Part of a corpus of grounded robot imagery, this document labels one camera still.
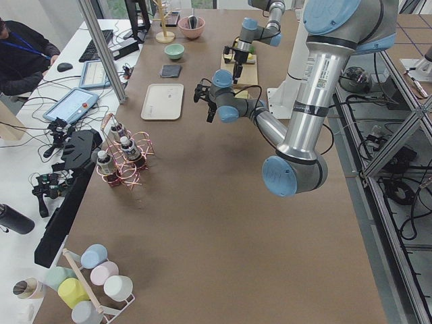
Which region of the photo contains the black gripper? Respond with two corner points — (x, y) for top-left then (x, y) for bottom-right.
(193, 78), (217, 123)
(233, 47), (249, 84)

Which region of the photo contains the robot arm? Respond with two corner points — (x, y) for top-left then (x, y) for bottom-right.
(194, 1), (398, 197)
(224, 0), (286, 84)

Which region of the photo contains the cream rabbit tray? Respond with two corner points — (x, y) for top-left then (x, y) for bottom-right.
(140, 84), (184, 121)

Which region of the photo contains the wooden cutting board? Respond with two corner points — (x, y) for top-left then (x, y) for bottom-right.
(220, 53), (258, 87)

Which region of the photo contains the grey folded cloth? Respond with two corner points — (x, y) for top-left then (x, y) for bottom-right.
(159, 64), (182, 78)

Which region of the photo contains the mint green bowl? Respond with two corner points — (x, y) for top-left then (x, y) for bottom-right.
(164, 43), (185, 60)

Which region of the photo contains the steel ice scoop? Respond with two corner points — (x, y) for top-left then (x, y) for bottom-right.
(188, 9), (199, 30)

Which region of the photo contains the pink bowl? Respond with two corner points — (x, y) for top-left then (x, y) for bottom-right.
(178, 16), (205, 39)

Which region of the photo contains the wooden stand round base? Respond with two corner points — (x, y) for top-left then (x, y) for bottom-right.
(153, 0), (176, 44)

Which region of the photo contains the tea bottle front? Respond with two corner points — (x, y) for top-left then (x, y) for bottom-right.
(120, 136), (144, 169)

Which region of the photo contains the tea bottle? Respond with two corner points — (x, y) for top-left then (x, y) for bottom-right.
(97, 150), (120, 187)
(120, 136), (144, 169)
(110, 124), (130, 142)

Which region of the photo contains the tea bottle middle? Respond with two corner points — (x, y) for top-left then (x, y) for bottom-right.
(110, 124), (130, 142)

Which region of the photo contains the black monitor stand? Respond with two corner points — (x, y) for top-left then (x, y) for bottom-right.
(123, 0), (151, 44)

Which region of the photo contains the tea bottle back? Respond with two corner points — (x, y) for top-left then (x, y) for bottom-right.
(97, 150), (120, 187)

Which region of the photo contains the black keyboard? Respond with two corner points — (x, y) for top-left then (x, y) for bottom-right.
(78, 29), (115, 63)

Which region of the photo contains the blue cased tablet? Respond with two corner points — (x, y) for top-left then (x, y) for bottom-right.
(43, 88), (99, 124)

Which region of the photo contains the black long bar device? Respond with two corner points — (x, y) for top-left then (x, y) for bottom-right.
(34, 129), (103, 268)

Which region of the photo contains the black computer mouse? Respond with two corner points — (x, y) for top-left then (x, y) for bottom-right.
(57, 62), (74, 72)

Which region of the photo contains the seated person dark jacket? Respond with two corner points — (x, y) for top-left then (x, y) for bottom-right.
(1, 20), (61, 96)

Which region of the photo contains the blue cup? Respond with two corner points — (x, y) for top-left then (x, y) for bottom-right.
(80, 244), (108, 269)

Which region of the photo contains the pink cup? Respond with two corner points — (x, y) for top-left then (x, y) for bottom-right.
(90, 261), (119, 286)

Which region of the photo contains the white cup rack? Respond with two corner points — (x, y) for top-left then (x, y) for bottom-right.
(62, 248), (136, 323)

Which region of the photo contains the white cup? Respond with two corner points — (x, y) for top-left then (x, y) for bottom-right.
(103, 275), (133, 302)

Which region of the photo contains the black water bottle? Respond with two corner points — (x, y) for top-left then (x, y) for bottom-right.
(1, 204), (34, 234)

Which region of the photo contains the yellow cup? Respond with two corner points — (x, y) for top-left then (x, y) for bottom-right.
(57, 277), (90, 309)

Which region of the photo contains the green cup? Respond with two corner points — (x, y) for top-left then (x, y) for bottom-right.
(44, 266), (77, 292)

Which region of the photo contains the grey cup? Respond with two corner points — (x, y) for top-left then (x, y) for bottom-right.
(72, 301), (103, 324)

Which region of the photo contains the steel lined paper cup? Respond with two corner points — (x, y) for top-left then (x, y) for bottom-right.
(13, 277), (46, 299)

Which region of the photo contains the aluminium frame post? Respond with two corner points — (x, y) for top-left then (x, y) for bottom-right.
(78, 0), (127, 104)

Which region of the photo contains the copper wire bottle rack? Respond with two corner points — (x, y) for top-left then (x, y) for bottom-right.
(97, 113), (155, 190)

